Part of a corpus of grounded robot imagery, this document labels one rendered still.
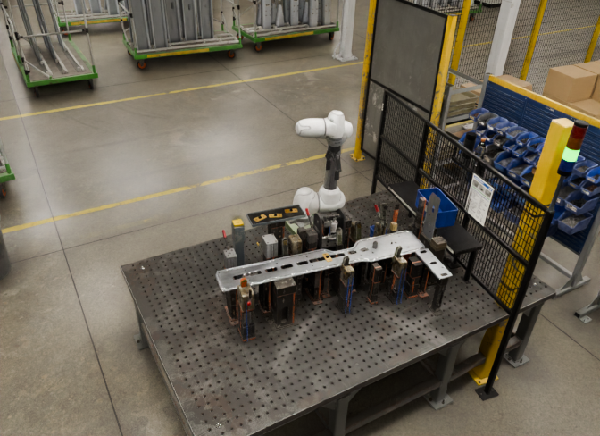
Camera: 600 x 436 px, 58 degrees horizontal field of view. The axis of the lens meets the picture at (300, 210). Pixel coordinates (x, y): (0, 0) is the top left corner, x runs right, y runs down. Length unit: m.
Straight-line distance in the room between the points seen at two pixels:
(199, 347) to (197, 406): 0.40
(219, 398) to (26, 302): 2.38
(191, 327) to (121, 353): 1.02
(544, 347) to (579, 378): 0.33
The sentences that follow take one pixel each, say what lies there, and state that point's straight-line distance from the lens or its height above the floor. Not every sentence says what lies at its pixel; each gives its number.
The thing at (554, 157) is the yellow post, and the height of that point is 1.82.
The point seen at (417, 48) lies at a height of 1.59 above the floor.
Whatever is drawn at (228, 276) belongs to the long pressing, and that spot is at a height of 1.00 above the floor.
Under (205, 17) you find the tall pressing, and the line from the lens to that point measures 10.24.
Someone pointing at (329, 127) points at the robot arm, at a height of 1.80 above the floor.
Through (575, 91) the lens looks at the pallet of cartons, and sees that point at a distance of 7.38.
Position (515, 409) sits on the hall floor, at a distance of 4.21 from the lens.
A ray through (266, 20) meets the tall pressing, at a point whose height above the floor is 0.46.
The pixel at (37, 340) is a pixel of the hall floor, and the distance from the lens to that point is 4.62.
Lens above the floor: 3.13
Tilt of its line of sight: 34 degrees down
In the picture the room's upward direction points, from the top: 2 degrees clockwise
